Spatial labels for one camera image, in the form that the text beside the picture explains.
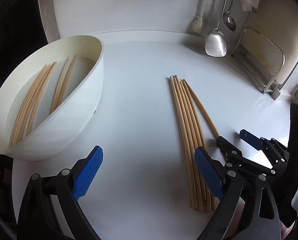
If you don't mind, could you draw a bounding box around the wooden chopstick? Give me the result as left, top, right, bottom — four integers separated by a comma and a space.
169, 76, 198, 210
173, 75, 203, 211
182, 79, 220, 139
12, 63, 52, 146
9, 64, 48, 148
50, 57, 69, 114
26, 61, 57, 136
188, 108, 205, 209
180, 80, 212, 212
10, 62, 57, 146
181, 81, 217, 212
56, 55, 77, 108

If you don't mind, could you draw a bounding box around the steel cutting board rack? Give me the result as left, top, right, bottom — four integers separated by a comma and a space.
231, 26, 285, 94

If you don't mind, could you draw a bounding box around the white round bowl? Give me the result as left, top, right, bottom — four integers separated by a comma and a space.
0, 35, 105, 161

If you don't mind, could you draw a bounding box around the steel spatula turner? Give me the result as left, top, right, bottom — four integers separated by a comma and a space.
205, 0, 227, 57

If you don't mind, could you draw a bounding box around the white cutting board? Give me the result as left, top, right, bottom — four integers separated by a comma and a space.
242, 0, 298, 84

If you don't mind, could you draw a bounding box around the steel ladle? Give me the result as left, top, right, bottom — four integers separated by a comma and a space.
223, 0, 236, 31

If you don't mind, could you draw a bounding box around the white dish brush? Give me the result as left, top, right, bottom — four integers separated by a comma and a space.
192, 0, 206, 35

